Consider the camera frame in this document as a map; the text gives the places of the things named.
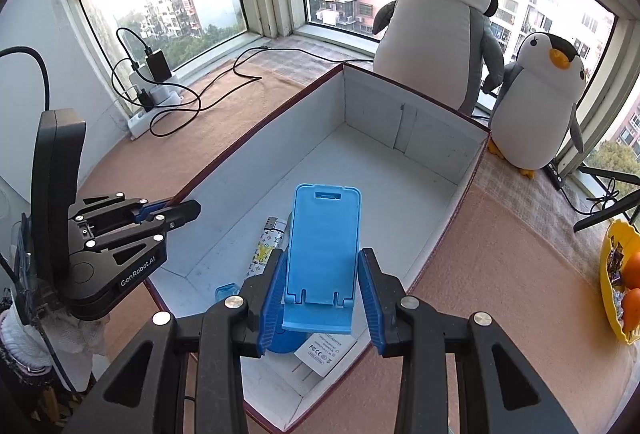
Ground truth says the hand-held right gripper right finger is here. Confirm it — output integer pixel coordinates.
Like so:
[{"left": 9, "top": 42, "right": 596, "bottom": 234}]
[{"left": 357, "top": 247, "right": 581, "bottom": 434}]

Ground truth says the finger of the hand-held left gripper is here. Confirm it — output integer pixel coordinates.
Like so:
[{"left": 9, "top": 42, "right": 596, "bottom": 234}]
[
  {"left": 67, "top": 192, "right": 171, "bottom": 236},
  {"left": 84, "top": 200, "right": 202, "bottom": 282}
]

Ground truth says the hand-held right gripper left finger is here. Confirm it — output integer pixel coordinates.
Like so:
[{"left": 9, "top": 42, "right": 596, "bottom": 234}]
[{"left": 62, "top": 249, "right": 290, "bottom": 434}]

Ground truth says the patterned white lighter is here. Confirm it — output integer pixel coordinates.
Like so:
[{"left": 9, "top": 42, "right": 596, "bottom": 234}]
[{"left": 246, "top": 215, "right": 287, "bottom": 282}]

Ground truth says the white charger adapter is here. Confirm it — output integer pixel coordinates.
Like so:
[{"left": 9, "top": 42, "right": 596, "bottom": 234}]
[{"left": 292, "top": 333, "right": 358, "bottom": 382}]

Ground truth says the blue phone stand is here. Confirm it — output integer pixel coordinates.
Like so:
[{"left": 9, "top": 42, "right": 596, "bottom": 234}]
[{"left": 281, "top": 183, "right": 362, "bottom": 335}]

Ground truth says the white-lined cardboard box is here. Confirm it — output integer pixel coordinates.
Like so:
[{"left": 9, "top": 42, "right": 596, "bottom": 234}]
[{"left": 145, "top": 61, "right": 491, "bottom": 432}]

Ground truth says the person's left forearm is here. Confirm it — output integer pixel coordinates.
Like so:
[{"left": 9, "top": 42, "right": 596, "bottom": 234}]
[{"left": 0, "top": 299, "right": 101, "bottom": 410}]

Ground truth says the person's left hand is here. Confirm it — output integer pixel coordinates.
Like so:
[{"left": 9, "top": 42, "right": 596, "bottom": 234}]
[{"left": 62, "top": 311, "right": 113, "bottom": 357}]

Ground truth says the white power strip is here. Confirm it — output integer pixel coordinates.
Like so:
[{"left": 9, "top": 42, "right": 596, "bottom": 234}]
[{"left": 127, "top": 89, "right": 187, "bottom": 141}]

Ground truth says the white plug adapter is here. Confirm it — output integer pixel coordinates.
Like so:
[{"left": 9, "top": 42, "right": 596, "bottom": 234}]
[{"left": 150, "top": 84, "right": 178, "bottom": 104}]

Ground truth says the brown mat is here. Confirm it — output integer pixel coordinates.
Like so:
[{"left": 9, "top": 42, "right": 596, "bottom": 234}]
[{"left": 77, "top": 59, "right": 640, "bottom": 434}]

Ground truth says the black power bank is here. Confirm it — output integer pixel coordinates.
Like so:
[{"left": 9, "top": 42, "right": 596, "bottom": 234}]
[{"left": 145, "top": 50, "right": 173, "bottom": 82}]

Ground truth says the black flat bar device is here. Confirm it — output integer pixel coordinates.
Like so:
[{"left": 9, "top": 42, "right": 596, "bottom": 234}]
[{"left": 545, "top": 159, "right": 568, "bottom": 192}]

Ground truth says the yellow fruit bowl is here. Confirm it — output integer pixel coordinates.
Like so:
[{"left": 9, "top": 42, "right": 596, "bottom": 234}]
[{"left": 599, "top": 220, "right": 640, "bottom": 345}]

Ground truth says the pile of wrapped candies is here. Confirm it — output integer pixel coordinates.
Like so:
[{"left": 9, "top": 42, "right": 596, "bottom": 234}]
[{"left": 606, "top": 239, "right": 627, "bottom": 315}]

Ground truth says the small penguin plush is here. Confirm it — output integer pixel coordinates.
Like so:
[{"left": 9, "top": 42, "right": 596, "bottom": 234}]
[{"left": 482, "top": 32, "right": 587, "bottom": 180}]

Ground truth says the orange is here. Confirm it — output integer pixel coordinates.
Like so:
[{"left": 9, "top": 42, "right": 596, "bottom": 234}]
[
  {"left": 620, "top": 288, "right": 640, "bottom": 334},
  {"left": 622, "top": 251, "right": 640, "bottom": 290}
]

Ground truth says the large penguin plush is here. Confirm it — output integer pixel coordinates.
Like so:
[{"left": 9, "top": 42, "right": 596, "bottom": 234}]
[{"left": 372, "top": 0, "right": 506, "bottom": 116}]

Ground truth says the thick black cable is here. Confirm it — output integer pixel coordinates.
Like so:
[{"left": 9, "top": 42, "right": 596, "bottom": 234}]
[{"left": 0, "top": 46, "right": 51, "bottom": 112}]

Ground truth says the long black cable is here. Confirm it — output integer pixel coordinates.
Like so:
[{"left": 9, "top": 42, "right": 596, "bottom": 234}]
[{"left": 147, "top": 46, "right": 376, "bottom": 138}]

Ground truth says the short black cable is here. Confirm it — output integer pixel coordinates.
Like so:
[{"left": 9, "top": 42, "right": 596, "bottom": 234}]
[{"left": 111, "top": 27, "right": 153, "bottom": 115}]

